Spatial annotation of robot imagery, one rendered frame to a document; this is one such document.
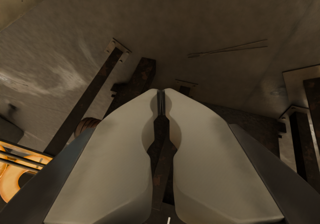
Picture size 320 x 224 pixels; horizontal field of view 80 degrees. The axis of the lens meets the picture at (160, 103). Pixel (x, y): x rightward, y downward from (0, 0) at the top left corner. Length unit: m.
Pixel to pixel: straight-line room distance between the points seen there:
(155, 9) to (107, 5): 0.22
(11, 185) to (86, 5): 0.77
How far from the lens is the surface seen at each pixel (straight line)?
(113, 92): 1.28
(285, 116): 1.28
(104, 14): 1.02
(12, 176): 0.79
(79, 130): 0.81
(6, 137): 3.25
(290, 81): 1.07
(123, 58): 1.11
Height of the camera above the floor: 0.76
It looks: 36 degrees down
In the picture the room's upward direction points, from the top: 160 degrees counter-clockwise
